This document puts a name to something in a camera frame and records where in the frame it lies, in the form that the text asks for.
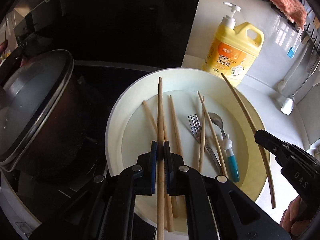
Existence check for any steel spatula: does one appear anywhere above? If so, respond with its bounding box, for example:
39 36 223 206
281 56 319 115

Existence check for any yellow dish soap bottle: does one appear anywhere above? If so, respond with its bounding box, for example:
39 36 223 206
202 2 264 87

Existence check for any pink striped dishcloth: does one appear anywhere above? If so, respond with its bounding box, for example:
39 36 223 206
270 0 307 30

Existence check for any white plastic basin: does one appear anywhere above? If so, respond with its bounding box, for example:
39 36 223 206
105 68 270 235

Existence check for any person's right hand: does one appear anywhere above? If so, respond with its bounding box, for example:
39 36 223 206
279 196 311 236

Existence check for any black wall rack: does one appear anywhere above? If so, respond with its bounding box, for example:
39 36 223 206
262 0 319 51

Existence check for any blue silicone brush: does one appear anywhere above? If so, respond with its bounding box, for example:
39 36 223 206
287 29 303 59

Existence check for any spoon with rabbit handle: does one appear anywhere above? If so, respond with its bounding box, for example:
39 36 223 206
209 113 240 183

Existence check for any white bottle brush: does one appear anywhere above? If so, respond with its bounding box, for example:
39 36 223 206
277 43 309 93

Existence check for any steel fork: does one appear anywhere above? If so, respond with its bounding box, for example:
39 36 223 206
188 114 222 174

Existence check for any dark pot with lid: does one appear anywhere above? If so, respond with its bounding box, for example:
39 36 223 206
1 49 74 172

